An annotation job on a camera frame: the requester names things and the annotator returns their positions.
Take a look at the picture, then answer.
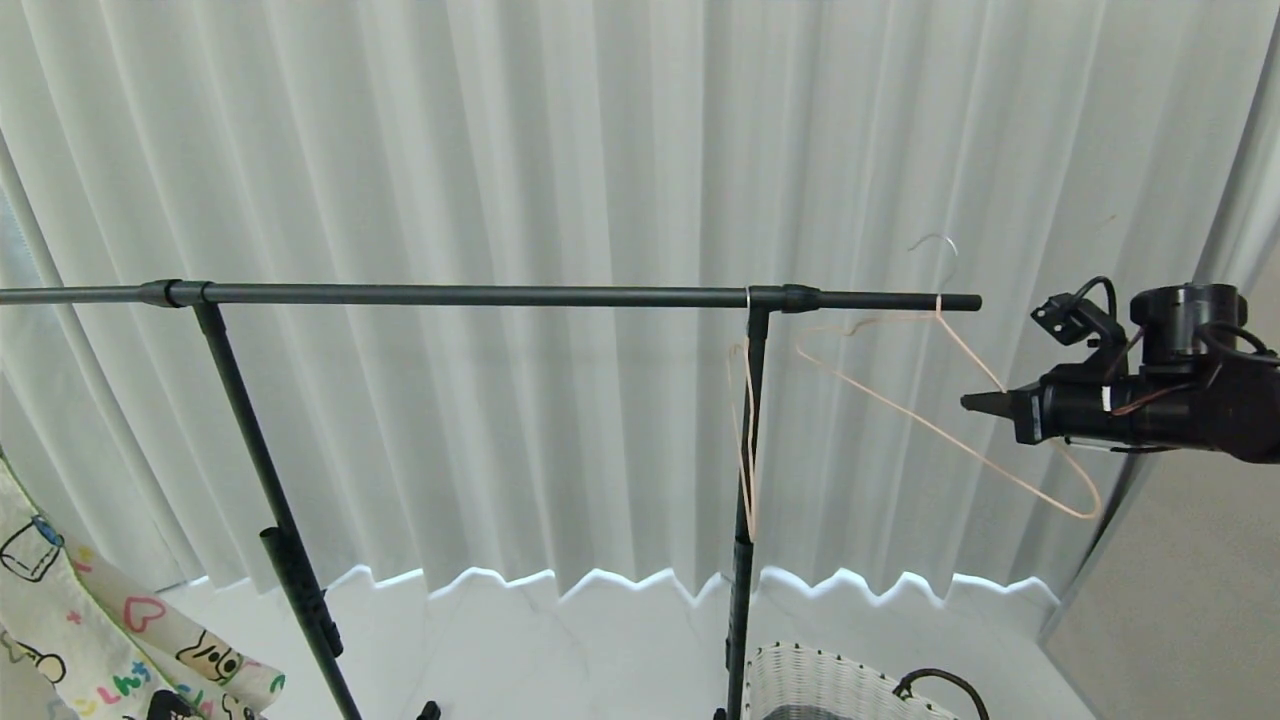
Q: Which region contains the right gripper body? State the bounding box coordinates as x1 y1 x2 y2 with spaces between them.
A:
1013 365 1151 449

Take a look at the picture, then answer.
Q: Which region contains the pink clothes hanger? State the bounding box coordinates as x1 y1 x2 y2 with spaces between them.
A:
726 290 763 542
795 232 1104 521

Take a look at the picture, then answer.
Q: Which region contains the cream printed garment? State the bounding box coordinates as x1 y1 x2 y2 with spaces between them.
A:
0 455 287 720

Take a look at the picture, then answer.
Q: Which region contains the white laundry basket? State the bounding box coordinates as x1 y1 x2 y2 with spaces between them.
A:
745 642 991 720

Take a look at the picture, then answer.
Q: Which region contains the black clothes rack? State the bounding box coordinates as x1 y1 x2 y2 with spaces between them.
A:
0 279 984 720

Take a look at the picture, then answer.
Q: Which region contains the white curtain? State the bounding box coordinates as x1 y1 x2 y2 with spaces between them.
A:
0 0 1280 608

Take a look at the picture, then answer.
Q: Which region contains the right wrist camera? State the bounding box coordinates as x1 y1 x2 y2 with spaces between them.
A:
1030 275 1136 386

